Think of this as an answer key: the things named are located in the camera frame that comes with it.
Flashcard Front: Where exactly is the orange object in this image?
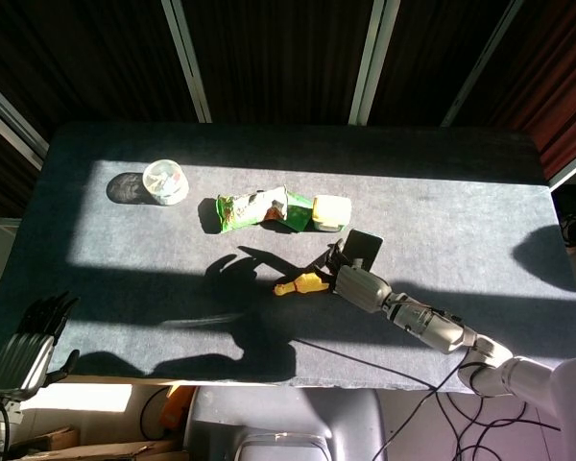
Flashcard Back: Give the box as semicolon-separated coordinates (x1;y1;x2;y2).
159;383;197;432

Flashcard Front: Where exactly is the brown cardboard box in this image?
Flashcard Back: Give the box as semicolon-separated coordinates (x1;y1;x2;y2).
7;425;177;461

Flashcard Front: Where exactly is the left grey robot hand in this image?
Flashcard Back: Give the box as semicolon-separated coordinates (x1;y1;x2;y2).
0;290;82;400

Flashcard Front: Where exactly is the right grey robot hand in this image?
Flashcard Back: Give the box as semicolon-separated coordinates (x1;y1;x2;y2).
316;239;394;314

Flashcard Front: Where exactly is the crumpled green snack bag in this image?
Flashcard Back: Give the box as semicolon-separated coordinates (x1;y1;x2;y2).
214;185;291;235

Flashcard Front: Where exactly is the yellow rubber chicken toy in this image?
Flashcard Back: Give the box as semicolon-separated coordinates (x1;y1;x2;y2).
274;271;332;298

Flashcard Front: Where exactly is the flat green packet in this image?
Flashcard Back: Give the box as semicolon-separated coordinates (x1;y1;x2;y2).
279;189;316;232

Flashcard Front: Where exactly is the dark blue table cloth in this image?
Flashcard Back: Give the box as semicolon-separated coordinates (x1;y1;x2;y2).
0;121;576;394

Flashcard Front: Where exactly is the clear round plastic jar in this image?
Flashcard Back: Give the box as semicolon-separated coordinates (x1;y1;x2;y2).
142;159;191;207

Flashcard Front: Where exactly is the green box with yellow lid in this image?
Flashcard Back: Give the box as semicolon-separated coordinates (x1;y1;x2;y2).
311;194;353;233

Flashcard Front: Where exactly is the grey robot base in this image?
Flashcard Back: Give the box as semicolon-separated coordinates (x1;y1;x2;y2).
188;385;391;461

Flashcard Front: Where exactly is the black cable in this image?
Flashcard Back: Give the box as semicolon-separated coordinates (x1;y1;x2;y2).
434;391;564;461
138;385;175;442
372;352;487;461

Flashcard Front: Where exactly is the white window frame post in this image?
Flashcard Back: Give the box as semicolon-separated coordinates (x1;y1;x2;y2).
440;0;525;129
0;71;50;170
161;0;213;124
348;0;391;127

